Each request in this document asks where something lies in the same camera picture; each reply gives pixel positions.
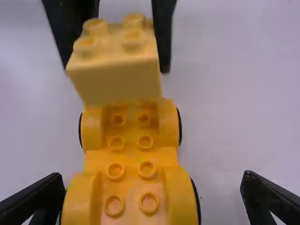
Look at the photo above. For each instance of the yellow toy brick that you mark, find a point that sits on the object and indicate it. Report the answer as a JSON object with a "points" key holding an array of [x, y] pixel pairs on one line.
{"points": [[112, 77]]}

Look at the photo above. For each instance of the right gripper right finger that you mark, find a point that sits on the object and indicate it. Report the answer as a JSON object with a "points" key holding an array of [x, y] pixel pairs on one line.
{"points": [[269, 194]]}

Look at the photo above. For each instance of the yellow toy car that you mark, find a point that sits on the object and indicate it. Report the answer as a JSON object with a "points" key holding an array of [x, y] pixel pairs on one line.
{"points": [[131, 154]]}

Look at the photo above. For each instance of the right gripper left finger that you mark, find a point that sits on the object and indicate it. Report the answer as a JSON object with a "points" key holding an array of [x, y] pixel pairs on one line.
{"points": [[35, 192]]}

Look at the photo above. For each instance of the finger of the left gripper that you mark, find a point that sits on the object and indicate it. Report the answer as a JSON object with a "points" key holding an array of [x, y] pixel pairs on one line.
{"points": [[63, 23], [164, 35]]}

